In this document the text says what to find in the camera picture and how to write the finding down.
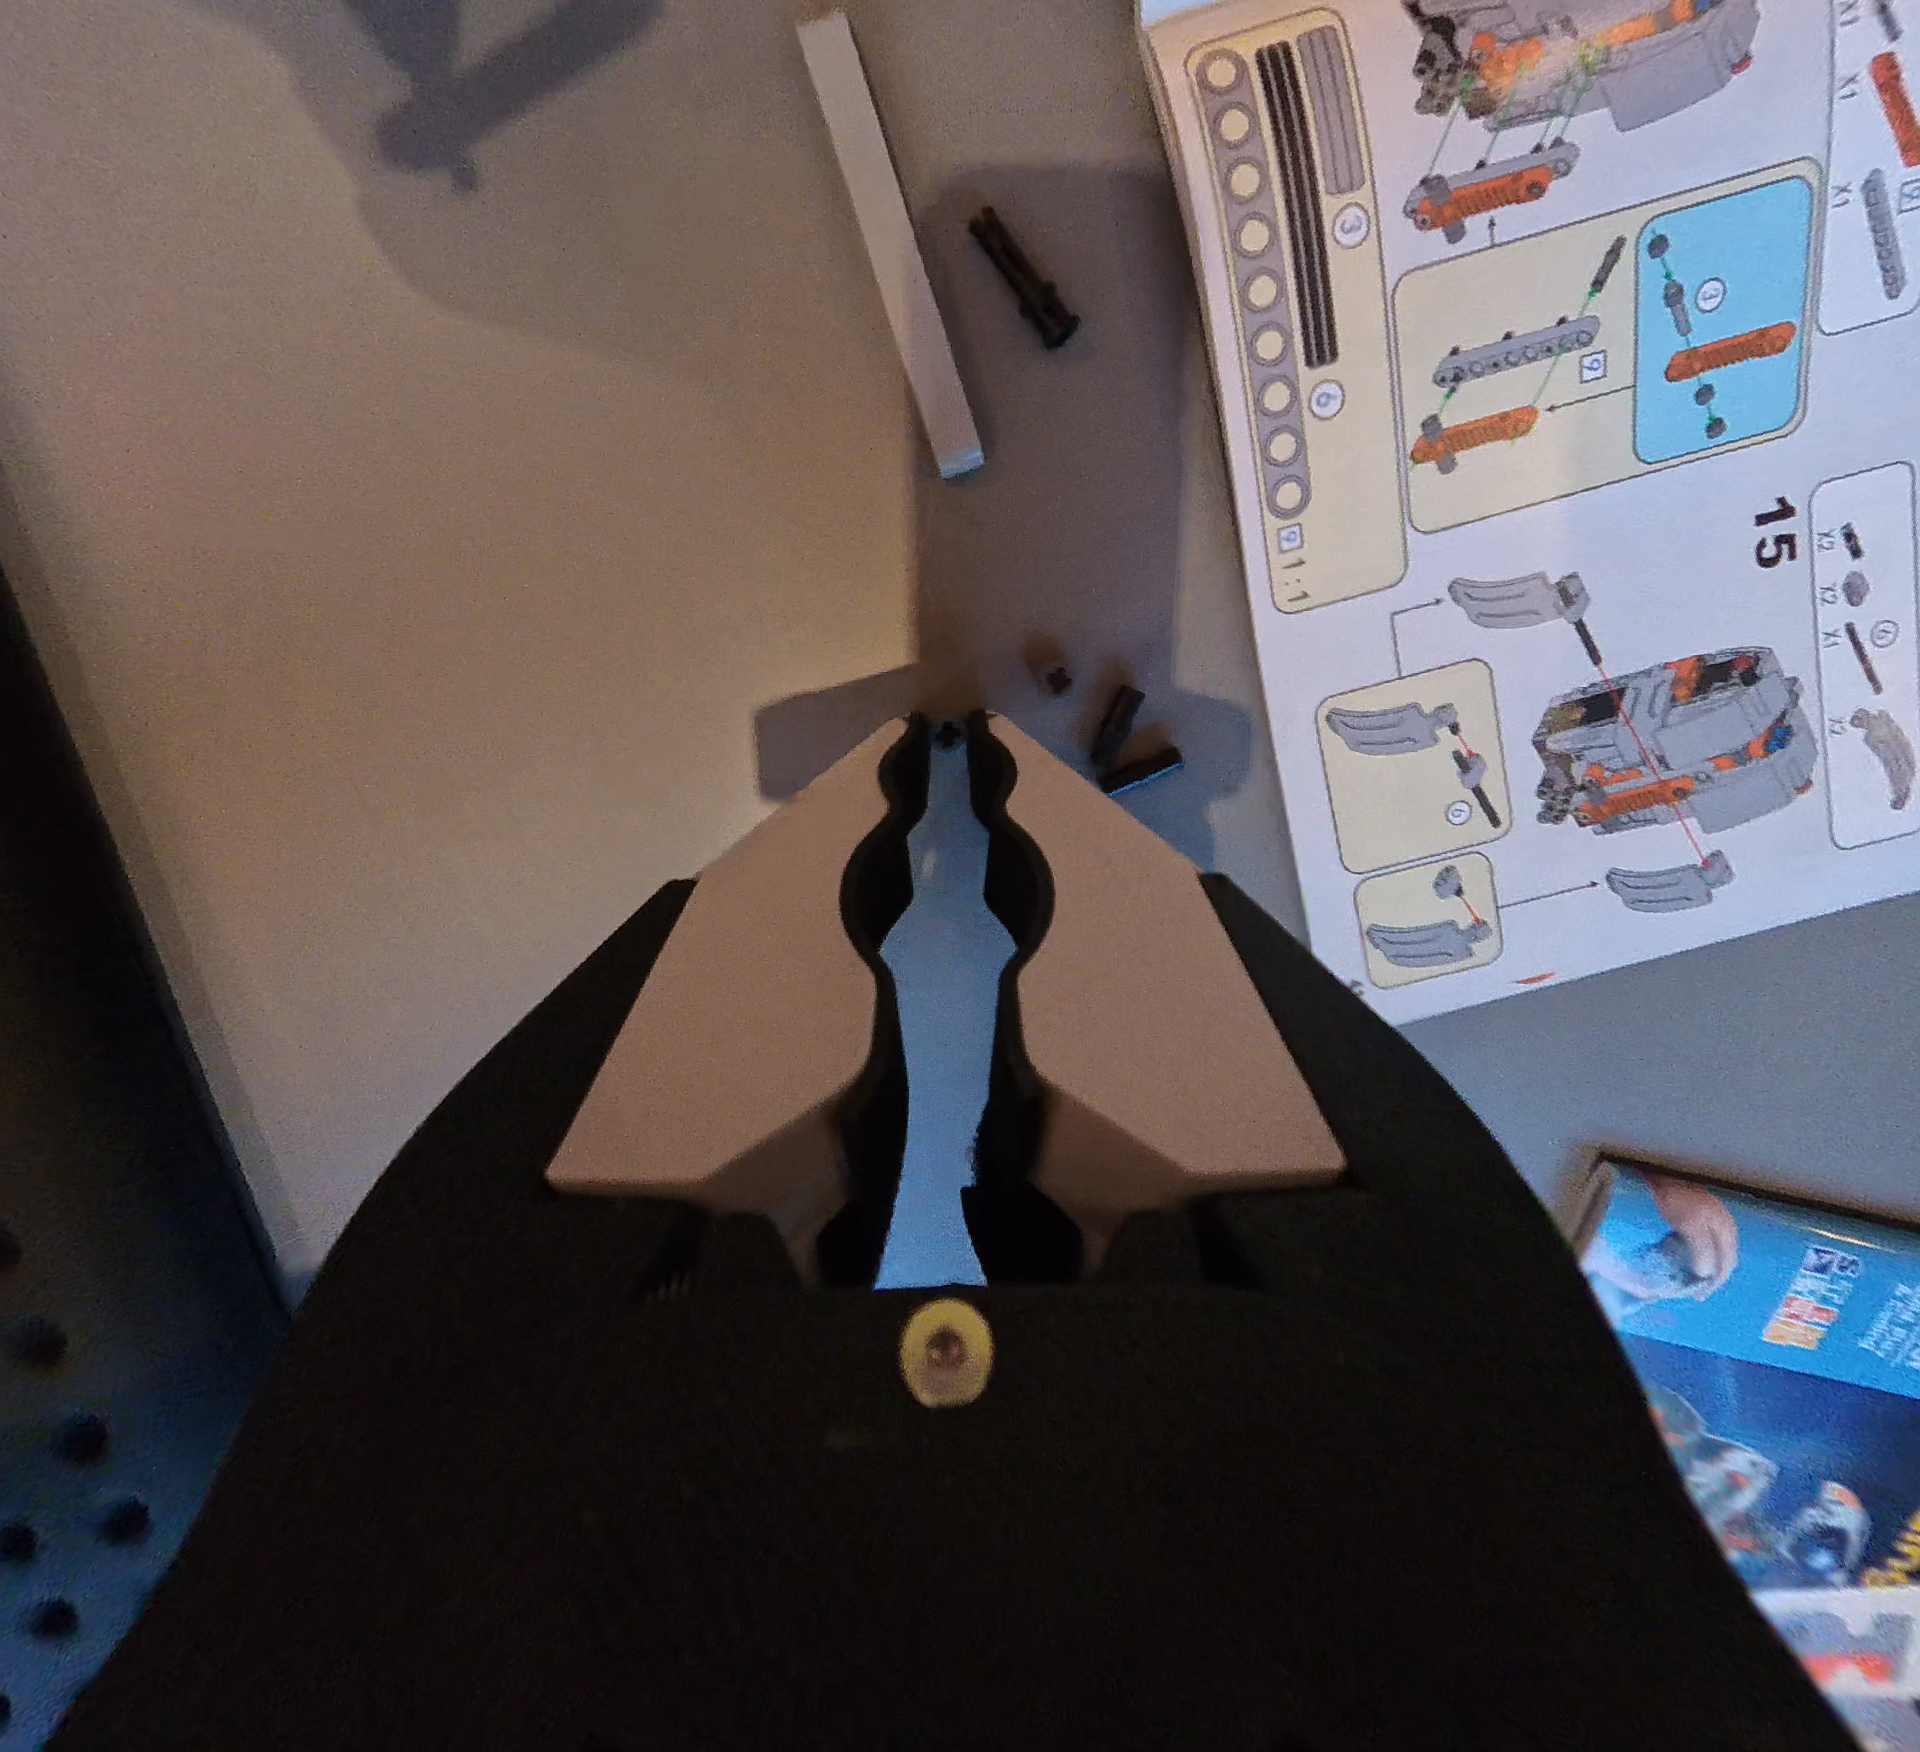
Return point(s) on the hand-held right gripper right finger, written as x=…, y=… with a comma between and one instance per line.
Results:
x=1157, y=1033

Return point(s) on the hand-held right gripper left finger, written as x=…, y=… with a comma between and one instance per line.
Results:
x=706, y=1033

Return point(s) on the small grey bushing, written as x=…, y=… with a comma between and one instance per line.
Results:
x=1049, y=669

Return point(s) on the grey desk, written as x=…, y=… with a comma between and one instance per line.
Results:
x=526, y=506

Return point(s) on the short black pin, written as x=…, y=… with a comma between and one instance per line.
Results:
x=1141, y=770
x=1119, y=717

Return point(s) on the blue cover booklet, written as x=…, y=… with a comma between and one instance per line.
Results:
x=1771, y=1331

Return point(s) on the open instruction booklet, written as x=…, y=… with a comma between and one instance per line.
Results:
x=1500, y=433

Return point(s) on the long black pin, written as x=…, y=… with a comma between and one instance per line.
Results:
x=1023, y=278

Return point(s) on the light grey long beam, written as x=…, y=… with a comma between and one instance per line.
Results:
x=886, y=238

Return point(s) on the white orange leaflet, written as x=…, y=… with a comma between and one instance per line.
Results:
x=1845, y=1663

